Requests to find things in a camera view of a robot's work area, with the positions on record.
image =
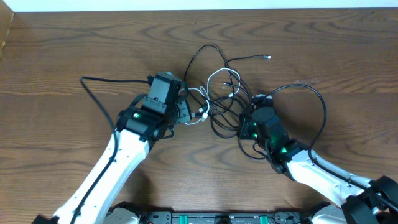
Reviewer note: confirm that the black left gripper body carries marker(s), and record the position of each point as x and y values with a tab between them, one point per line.
182	112

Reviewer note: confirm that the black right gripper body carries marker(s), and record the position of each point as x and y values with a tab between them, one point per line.
244	127

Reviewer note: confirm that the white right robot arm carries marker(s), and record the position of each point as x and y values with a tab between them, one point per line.
354	199

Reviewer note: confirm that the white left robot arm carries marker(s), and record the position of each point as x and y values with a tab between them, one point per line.
139	127

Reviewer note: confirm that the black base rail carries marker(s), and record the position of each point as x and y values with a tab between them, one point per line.
125	212

